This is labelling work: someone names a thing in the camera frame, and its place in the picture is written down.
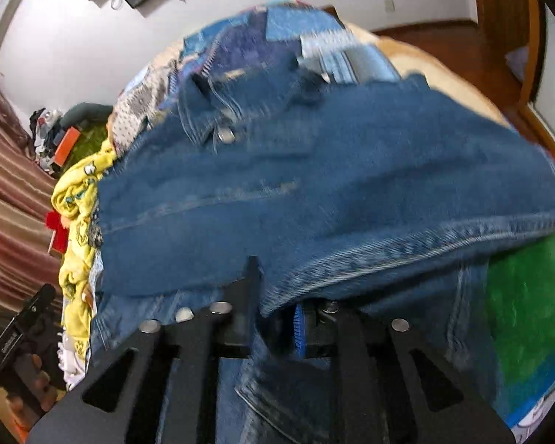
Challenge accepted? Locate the striped red curtain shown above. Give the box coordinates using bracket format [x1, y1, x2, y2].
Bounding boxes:
[0, 90, 60, 312]

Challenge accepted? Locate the blue patchwork quilt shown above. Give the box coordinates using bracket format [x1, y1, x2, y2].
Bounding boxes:
[107, 1, 400, 157]

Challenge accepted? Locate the dark grey cushion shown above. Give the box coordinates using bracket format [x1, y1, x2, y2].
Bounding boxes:
[59, 102, 113, 130]

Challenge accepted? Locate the green blanket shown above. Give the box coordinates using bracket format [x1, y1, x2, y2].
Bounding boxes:
[486, 233, 555, 427]

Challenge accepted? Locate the beige plush bed cover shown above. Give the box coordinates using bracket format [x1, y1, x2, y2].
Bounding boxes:
[344, 22, 510, 127]

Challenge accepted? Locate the blue denim jacket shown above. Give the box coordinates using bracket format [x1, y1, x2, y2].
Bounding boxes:
[91, 55, 555, 417]

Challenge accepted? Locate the red cloth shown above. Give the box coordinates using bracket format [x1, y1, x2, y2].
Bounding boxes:
[45, 211, 69, 255]

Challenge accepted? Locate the yellow cartoon blanket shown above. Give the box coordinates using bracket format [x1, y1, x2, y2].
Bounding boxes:
[51, 139, 116, 360]

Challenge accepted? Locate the orange box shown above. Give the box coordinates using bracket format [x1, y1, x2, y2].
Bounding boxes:
[53, 127, 81, 167]

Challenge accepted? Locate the white wall socket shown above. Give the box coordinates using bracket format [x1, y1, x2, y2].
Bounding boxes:
[384, 0, 396, 13]

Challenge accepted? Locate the left hand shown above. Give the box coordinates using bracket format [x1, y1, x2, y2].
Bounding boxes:
[7, 354, 58, 431]

